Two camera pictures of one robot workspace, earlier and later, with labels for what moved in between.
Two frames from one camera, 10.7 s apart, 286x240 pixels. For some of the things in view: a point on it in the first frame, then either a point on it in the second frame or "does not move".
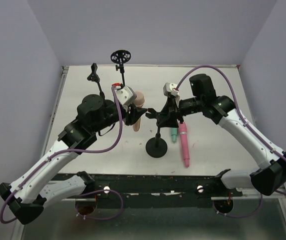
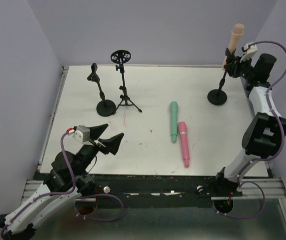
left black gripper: (128, 115) to (98, 144)
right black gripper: (172, 115) to (236, 66)
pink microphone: (184, 137) does not move
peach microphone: (139, 102) to (237, 30)
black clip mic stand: (156, 147) to (218, 96)
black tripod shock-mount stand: (120, 56) does not move
